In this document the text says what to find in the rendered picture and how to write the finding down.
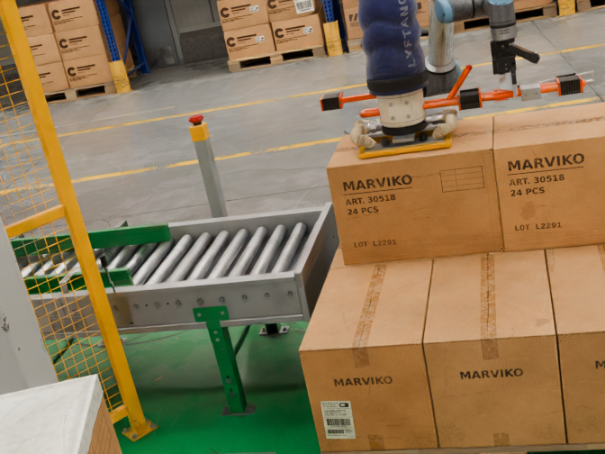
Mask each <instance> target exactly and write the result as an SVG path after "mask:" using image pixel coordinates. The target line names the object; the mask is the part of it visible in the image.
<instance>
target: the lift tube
mask: <svg viewBox="0 0 605 454"><path fill-rule="evenodd" d="M417 9H418V5H417V0H358V13H357V19H358V24H359V26H360V28H361V30H362V32H363V39H362V49H363V51H364V53H365V55H366V59H367V61H366V76H367V78H368V79H370V80H389V79H397V78H403V77H411V76H414V75H417V74H419V73H421V72H423V71H424V70H425V56H424V52H423V49H422V47H421V46H420V36H421V28H420V24H419V22H418V20H417V18H416V14H417ZM428 83H429V82H428V80H427V81H426V82H425V83H423V84H421V85H419V86H415V87H412V88H408V89H403V90H398V91H392V92H374V91H370V90H369V94H370V95H377V96H388V95H401V94H406V93H409V92H413V91H416V90H419V89H422V88H423V87H425V86H426V85H427V84H428Z"/></svg>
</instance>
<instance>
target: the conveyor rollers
mask: <svg viewBox="0 0 605 454"><path fill-rule="evenodd" d="M305 231H306V225H305V224H304V223H302V222H299V223H297V224H296V225H295V227H294V229H293V232H292V234H291V236H290V238H289V240H288V242H287V243H286V245H285V247H284V249H283V251H282V253H281V255H280V257H279V259H278V261H277V262H276V264H275V267H274V269H273V271H272V273H279V272H286V270H287V269H288V267H289V265H290V263H291V261H292V258H293V255H294V253H295V252H296V250H297V248H298V246H299V244H300V242H301V240H302V238H303V235H304V233H305ZM286 232H287V229H286V227H285V226H284V225H282V224H280V225H278V226H277V227H276V228H275V231H274V233H273V234H272V236H271V238H270V240H269V241H268V243H267V245H266V247H265V248H264V250H263V252H262V254H261V255H260V257H259V259H258V261H257V263H256V265H255V266H254V268H253V269H252V271H251V273H250V275H258V274H265V273H266V270H267V268H268V266H269V264H270V262H271V260H272V259H273V257H274V255H275V253H276V251H277V249H278V247H279V245H280V244H281V242H282V240H283V238H284V236H285V234H286ZM266 236H267V229H266V228H265V227H259V228H257V231H256V232H255V234H254V236H253V237H252V239H251V240H250V242H249V244H248V246H247V247H246V248H245V250H244V251H243V253H242V255H241V256H240V258H239V260H238V262H237V264H236V265H235V267H234V268H233V270H232V271H231V272H230V275H229V277H238V276H244V274H245V272H246V271H247V269H248V266H249V265H250V263H251V261H252V259H253V258H254V257H255V255H256V254H257V251H258V249H259V248H260V246H261V244H262V242H263V241H264V239H265V237H266ZM247 237H248V231H247V230H245V229H240V230H239V231H238V233H237V234H236V236H235V237H234V239H233V240H232V242H231V243H230V245H229V247H228V248H227V249H226V250H225V252H224V253H223V255H222V256H221V258H220V260H219V261H218V263H217V265H216V266H215V268H214V269H213V271H212V273H211V274H210V275H209V276H208V278H207V279H209V278H219V277H223V276H224V274H225V273H226V271H227V270H228V268H229V266H230V264H231V263H232V261H233V260H234V259H235V257H236V256H237V254H238V252H239V250H240V249H241V247H242V245H243V244H244V242H245V241H246V239H247ZM229 238H230V234H229V233H228V232H226V231H222V232H220V234H219V235H218V236H217V238H216V239H215V241H214V242H213V243H212V245H211V247H210V248H209V249H208V250H207V251H206V253H205V254H204V256H203V258H202V259H201V260H200V262H199V263H198V265H197V266H196V267H195V269H194V271H193V272H192V274H191V275H190V276H189V278H188V279H187V280H186V281H189V280H199V279H203V277H204V275H205V274H206V272H207V271H208V269H209V268H210V266H211V265H212V263H213V262H214V261H215V260H216V258H217V257H218V255H219V254H220V252H221V250H222V249H223V247H224V246H225V244H226V243H227V241H228V240H229ZM211 239H212V237H211V235H210V234H209V233H207V232H204V233H203V234H202V235H201V236H200V237H199V239H198V240H197V241H196V243H195V244H194V246H193V247H192V248H191V249H190V250H189V252H188V253H187V254H186V256H185V257H184V259H183V260H182V261H181V263H180V264H179V265H178V267H177V268H176V270H175V271H174V272H173V274H172V275H171V276H170V278H169V279H168V280H167V282H166V283H169V282H179V281H182V280H183V279H184V277H185V276H186V274H187V273H188V271H189V270H190V269H191V267H192V266H193V264H194V263H195V262H196V261H197V259H198V258H199V257H200V255H201V254H202V252H203V251H204V249H205V248H206V246H207V245H208V244H209V242H210V241H211ZM192 242H193V238H192V236H190V235H188V234H186V235H184V236H183V238H182V239H181V240H180V242H178V243H177V245H176V246H175V247H174V248H173V250H172V251H171V252H170V253H169V255H168V256H167V257H166V259H165V260H164V261H163V263H162V264H161V265H160V266H159V268H158V269H157V270H156V272H155V273H154V274H153V275H152V277H151V278H150V279H149V281H148V282H147V283H146V284H145V285H149V284H159V283H162V282H163V281H164V279H165V278H166V277H167V275H168V274H169V272H170V271H171V270H172V268H173V267H174V266H175V265H176V263H177V262H178V261H179V260H180V259H181V257H182V256H183V255H184V253H185V252H186V250H187V249H188V248H189V246H190V245H191V244H192ZM174 244H175V240H174V239H173V238H172V239H171V241H164V242H161V243H160V245H159V246H158V247H157V248H156V246H157V243H156V242H155V243H147V244H143V245H142V247H141V248H140V249H139V250H138V251H137V252H136V254H135V255H134V256H133V257H132V258H131V259H130V261H129V262H128V263H127V264H126V265H125V266H124V268H129V269H130V272H131V275H133V273H134V272H135V271H136V270H137V269H138V267H139V266H140V265H141V264H142V262H143V261H144V260H145V259H146V258H147V256H148V255H149V254H150V253H151V252H152V251H153V250H154V249H155V248H156V250H155V251H154V252H153V253H152V254H151V256H150V257H149V258H148V259H147V261H146V262H145V263H144V264H143V265H142V267H141V268H140V269H139V270H138V272H137V273H136V274H135V275H134V276H133V278H132V280H133V284H134V285H135V286H139V285H142V284H143V283H144V282H145V280H146V279H147V278H148V277H149V275H150V274H151V273H152V271H153V270H154V269H155V268H156V266H157V265H158V264H159V262H160V261H161V260H162V259H163V258H164V257H165V256H166V255H167V253H168V252H169V251H170V249H171V248H172V247H173V246H174ZM139 246H140V245H139V244H138V245H130V246H126V247H125V248H124V249H123V250H122V251H121V249H122V246H121V247H111V248H108V249H107V250H106V251H104V248H103V249H94V250H93V253H94V255H95V260H96V264H97V266H98V269H99V270H100V269H104V268H103V267H102V264H101V261H100V259H99V256H100V255H101V254H102V253H103V252H104V253H103V254H104V255H105V258H106V260H107V264H109V263H110V262H111V260H112V259H113V258H114V257H115V256H116V255H117V254H118V253H119V252H120V251H121V252H120V253H119V254H118V255H117V256H116V258H115V259H114V260H113V261H112V262H111V263H110V264H109V265H108V266H107V269H110V268H121V267H122V266H123V265H124V264H125V263H126V262H127V261H128V259H129V258H130V257H131V256H132V255H133V254H134V253H135V251H136V250H137V249H138V248H139ZM56 254H58V253H56ZM61 254H62V257H63V259H64V262H65V261H67V260H68V261H67V262H65V265H66V268H67V270H66V268H65V265H64V263H62V262H63V259H62V257H61ZM61 254H60V253H59V254H58V255H55V256H53V255H54V254H53V253H51V254H42V255H40V258H41V260H43V261H42V262H41V263H42V265H41V263H40V262H39V261H41V260H40V258H39V257H37V255H33V256H28V258H29V260H28V258H27V257H25V258H22V259H21V257H16V258H17V259H19V260H18V263H19V266H20V268H19V269H23V268H24V269H23V270H21V271H22V274H23V277H31V276H33V273H34V275H36V274H38V273H40V272H42V271H43V268H44V270H46V269H47V270H46V271H45V274H46V275H54V274H56V272H57V274H63V273H66V272H67V271H69V270H70V269H74V268H76V269H74V270H71V271H69V272H68V273H72V272H82V271H81V268H80V267H79V262H78V259H77V254H76V252H75V251H73V252H72V253H71V254H70V251H69V252H61ZM103 254H102V255H103ZM50 256H53V257H51V258H50ZM75 257H76V258H75ZM47 258H49V259H47ZM73 258H74V259H73ZM44 259H45V260H44ZM51 259H52V261H53V264H54V266H56V267H55V269H56V272H55V269H54V268H52V267H53V264H52V261H51ZM69 259H70V260H69ZM29 261H30V263H31V265H32V264H34V263H37V262H39V263H37V264H34V265H32V269H31V267H29V266H30V263H29ZM18 263H17V264H18ZM60 263H62V264H60ZM59 264H60V265H59ZM57 265H58V266H57ZM19 266H18V267H19ZM42 266H43V268H42ZM26 267H27V268H26ZM77 267H79V268H77ZM49 268H50V269H49ZM32 270H33V273H32ZM21 271H20V272H21ZM45 274H44V272H42V273H40V274H38V275H36V276H44V275H45Z"/></svg>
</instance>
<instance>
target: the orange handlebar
mask: <svg viewBox="0 0 605 454"><path fill-rule="evenodd" d="M540 87H541V90H540V92H541V94H543V93H549V92H555V91H558V87H557V84H556V82H555V83H548V84H542V85H540ZM481 96H482V102H484V101H491V100H494V102H496V101H503V100H509V99H508V98H511V97H514V96H513V91H508V90H501V89H500V88H499V89H493V90H492V91H491V92H484V93H481ZM375 98H377V97H376V95H370V94H362V95H352V96H345V97H342V104H343V103H349V102H355V101H362V100H368V99H375ZM441 100H442V101H441ZM443 100H444V101H443ZM445 100H446V98H440V99H434V100H427V101H424V104H423V106H422V108H423V110H426V109H432V108H439V107H446V106H452V105H458V100H457V96H455V97H454V98H453V100H446V101H445ZM437 101H440V102H437ZM431 102H434V103H431ZM425 103H427V104H425ZM359 115H360V117H363V118H367V117H374V116H380V112H379V109H378V107H376V108H370V109H365V110H362V111H361V112H360V113H359Z"/></svg>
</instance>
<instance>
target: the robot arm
mask: <svg viewBox="0 0 605 454"><path fill-rule="evenodd" d="M484 16H489V22H490V29H491V37H492V41H490V44H491V53H492V69H493V74H494V75H496V74H499V75H502V74H504V73H505V76H504V77H502V78H500V83H501V84H500V89H501V90H508V91H513V96H514V99H516V97H517V94H518V88H517V79H516V70H517V68H516V60H515V57H516V55H517V56H520V57H522V58H523V59H527V60H528V61H529V62H531V63H536V64H537V63H538V62H539V60H540V56H539V55H538V54H537V53H536V52H534V51H530V50H527V49H524V48H522V47H520V46H519V45H516V44H514V43H513V42H514V41H515V37H516V36H517V25H516V17H515V8H514V0H429V47H428V56H427V57H426V58H425V67H426V68H428V74H429V79H428V82H429V83H428V84H427V85H426V86H425V87H423V88H422V92H423V98H425V97H430V96H434V95H443V94H449V93H450V92H451V90H452V88H453V87H454V85H455V84H456V81H457V80H458V79H459V77H460V76H461V70H460V65H459V63H458V61H457V60H456V59H455V58H454V57H453V56H452V51H453V36H454V22H458V21H463V20H469V19H474V18H480V17H484ZM509 43H510V45H509ZM502 45H503V46H504V47H502Z"/></svg>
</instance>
